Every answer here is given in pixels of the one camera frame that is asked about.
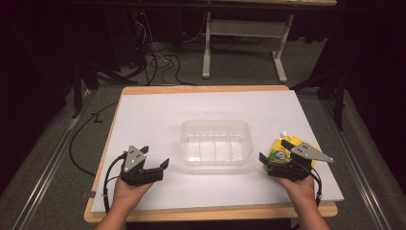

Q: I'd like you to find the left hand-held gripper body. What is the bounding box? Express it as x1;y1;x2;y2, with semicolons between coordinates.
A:
119;145;165;187

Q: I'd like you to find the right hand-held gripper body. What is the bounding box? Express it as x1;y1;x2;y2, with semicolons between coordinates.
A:
266;142;335;183

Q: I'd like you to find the yellow spout pouch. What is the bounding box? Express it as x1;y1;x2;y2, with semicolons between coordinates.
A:
262;130;321;173

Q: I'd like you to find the clear plastic container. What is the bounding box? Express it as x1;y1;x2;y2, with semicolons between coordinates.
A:
179;119;254;168

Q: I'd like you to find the person's left hand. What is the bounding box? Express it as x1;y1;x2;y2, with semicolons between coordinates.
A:
111;177;154;211

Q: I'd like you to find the person's right hand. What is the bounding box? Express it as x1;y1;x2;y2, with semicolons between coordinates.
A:
275;175;318;209

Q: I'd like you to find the black stand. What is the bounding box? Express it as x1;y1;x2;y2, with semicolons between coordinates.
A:
289;68;349;132
70;58;139;120

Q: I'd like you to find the white board sheet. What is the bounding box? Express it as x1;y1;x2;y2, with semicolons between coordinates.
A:
90;89;346;214

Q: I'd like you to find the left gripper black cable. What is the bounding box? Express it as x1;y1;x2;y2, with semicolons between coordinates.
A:
101;152;128;214

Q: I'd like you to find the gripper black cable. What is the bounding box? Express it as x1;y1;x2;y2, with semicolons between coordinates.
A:
309;166;323;207
101;152;128;214

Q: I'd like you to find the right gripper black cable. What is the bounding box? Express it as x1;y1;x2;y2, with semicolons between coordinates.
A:
309;166;323;207

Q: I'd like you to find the metal floor rail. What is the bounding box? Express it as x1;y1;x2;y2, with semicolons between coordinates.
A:
320;95;395;230
11;89;98;230

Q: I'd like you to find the black floor cable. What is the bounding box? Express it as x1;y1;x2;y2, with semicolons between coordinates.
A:
68;101;120;177

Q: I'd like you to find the tangle of cables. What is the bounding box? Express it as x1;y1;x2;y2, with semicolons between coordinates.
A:
128;11;209;87

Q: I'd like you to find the white desk frame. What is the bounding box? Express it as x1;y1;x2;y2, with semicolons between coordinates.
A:
201;11;295;85

